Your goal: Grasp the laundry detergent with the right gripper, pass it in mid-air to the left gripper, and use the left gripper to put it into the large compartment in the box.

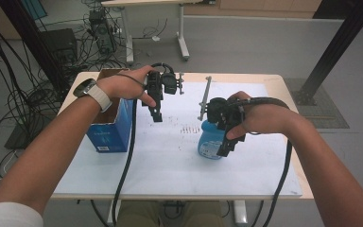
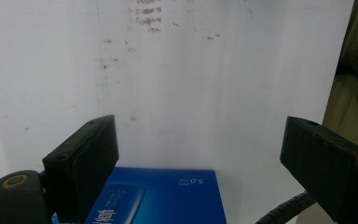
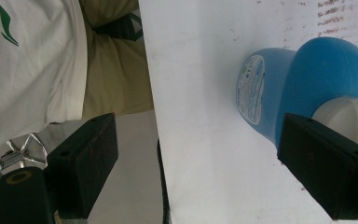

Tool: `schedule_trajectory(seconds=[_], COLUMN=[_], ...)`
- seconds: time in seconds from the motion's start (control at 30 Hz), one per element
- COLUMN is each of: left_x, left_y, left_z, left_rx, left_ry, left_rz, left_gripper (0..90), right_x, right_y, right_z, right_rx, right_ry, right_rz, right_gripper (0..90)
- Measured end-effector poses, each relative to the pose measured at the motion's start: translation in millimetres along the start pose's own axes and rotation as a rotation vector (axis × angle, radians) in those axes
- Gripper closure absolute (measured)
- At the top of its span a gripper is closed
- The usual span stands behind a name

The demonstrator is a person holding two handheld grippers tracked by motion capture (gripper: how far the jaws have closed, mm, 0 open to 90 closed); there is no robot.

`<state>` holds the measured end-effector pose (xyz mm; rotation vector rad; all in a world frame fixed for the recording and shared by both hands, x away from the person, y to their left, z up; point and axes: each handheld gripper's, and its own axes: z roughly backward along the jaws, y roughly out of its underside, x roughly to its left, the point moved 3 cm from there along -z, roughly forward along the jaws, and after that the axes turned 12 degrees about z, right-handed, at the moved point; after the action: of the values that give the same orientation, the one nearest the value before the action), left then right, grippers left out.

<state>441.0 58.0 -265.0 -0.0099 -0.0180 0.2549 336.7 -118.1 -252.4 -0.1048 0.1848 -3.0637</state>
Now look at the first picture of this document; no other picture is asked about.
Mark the person's left hand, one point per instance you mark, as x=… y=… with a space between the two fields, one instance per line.
x=123 y=86

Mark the person's right hand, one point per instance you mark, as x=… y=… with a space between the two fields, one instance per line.
x=267 y=119

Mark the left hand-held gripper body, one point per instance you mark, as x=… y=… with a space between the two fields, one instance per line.
x=157 y=83

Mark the person's white sleeve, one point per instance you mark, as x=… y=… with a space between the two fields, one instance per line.
x=9 y=216

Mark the white table mat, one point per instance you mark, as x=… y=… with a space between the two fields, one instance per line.
x=170 y=164

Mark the wristwatch with beige band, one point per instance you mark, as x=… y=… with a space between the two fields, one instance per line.
x=99 y=94

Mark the black computer tower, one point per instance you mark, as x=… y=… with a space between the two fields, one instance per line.
x=102 y=31

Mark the black box on floor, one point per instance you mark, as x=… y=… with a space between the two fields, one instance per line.
x=60 y=44

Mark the white table leg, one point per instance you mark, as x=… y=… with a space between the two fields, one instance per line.
x=240 y=213
x=111 y=216

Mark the wooden cabinet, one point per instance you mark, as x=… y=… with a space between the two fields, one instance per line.
x=264 y=8

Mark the black metal stand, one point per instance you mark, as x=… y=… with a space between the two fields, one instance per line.
x=337 y=44
x=34 y=41

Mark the white desk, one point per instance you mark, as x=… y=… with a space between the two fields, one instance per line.
x=182 y=34

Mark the blue cardboard box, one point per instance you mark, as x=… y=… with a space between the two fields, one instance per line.
x=112 y=135

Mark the blue bottle with white cap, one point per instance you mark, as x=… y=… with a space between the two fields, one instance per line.
x=209 y=142

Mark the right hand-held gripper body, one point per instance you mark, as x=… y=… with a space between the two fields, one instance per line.
x=223 y=113

